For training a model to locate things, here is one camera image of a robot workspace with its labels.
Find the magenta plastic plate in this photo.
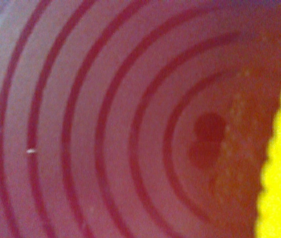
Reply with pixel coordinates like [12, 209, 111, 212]
[0, 0, 281, 238]

